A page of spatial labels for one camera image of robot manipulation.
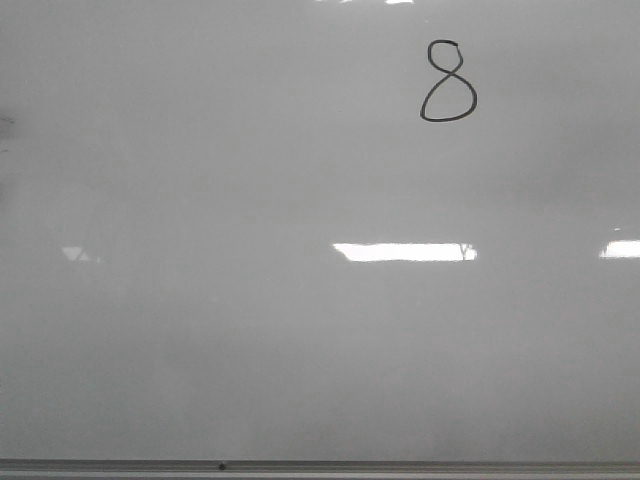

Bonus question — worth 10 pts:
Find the white whiteboard with aluminium frame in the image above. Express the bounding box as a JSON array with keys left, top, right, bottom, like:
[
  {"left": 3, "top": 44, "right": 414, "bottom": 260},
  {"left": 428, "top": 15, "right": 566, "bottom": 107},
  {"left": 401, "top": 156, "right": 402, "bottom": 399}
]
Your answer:
[{"left": 1, "top": 1, "right": 639, "bottom": 462}]

